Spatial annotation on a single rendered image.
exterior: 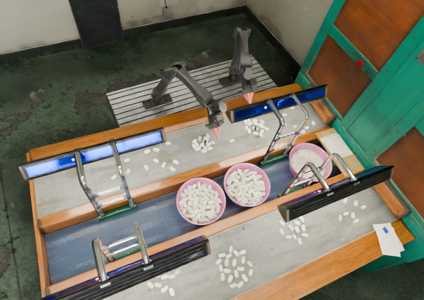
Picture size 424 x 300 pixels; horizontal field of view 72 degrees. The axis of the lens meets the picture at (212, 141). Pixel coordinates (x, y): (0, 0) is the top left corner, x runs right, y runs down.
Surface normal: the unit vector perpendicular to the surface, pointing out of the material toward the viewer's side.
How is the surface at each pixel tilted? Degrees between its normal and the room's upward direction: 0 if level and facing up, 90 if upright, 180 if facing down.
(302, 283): 0
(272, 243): 0
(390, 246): 1
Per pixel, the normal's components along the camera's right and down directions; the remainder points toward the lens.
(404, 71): -0.91, 0.27
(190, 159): 0.11, -0.55
